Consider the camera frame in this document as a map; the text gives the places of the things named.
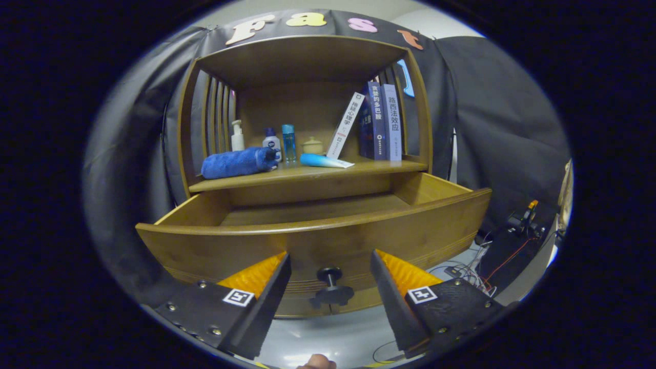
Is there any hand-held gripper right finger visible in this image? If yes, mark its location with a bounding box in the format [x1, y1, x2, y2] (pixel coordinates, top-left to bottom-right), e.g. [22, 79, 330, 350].
[370, 249, 513, 359]

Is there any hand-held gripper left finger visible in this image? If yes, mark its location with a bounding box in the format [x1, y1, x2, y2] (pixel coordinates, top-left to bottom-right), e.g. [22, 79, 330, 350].
[141, 251, 293, 361]

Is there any wooden drawer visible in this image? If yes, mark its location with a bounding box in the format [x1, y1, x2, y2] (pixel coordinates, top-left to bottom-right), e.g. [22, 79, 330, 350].
[135, 172, 493, 319]

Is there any blue and white tube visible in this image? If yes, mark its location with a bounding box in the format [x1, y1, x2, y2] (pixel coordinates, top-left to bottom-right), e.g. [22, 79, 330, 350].
[299, 153, 355, 169]

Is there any wooden countertop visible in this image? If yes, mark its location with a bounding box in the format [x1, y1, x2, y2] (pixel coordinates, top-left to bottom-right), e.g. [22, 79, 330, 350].
[189, 158, 428, 194]

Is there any wooden cabinet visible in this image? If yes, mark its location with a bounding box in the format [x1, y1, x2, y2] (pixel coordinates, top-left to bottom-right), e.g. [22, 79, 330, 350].
[177, 35, 434, 208]

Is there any folded blue towel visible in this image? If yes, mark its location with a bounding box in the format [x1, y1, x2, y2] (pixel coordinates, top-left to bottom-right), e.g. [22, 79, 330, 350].
[201, 147, 281, 180]

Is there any white lotion bottle blue cap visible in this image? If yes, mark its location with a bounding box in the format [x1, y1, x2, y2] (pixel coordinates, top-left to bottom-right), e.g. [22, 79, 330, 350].
[262, 127, 282, 160]

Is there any clear blue bottle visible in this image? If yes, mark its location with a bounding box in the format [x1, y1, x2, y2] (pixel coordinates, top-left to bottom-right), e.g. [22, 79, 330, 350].
[281, 124, 297, 163]

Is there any pale purple book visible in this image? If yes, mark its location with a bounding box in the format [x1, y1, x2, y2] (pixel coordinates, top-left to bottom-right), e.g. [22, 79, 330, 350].
[382, 84, 403, 162]

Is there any dark blue book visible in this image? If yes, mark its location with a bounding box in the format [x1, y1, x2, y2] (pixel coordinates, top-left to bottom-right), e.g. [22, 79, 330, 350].
[358, 81, 387, 160]

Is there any white book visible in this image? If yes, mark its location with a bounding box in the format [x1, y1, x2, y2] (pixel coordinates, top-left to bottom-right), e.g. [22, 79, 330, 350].
[326, 92, 366, 160]

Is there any black backdrop cloth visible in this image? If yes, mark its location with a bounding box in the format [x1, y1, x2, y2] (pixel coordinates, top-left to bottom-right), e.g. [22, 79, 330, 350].
[82, 9, 572, 308]

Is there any beige bag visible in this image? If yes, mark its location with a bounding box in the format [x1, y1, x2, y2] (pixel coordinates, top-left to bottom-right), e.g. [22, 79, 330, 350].
[556, 159, 575, 231]

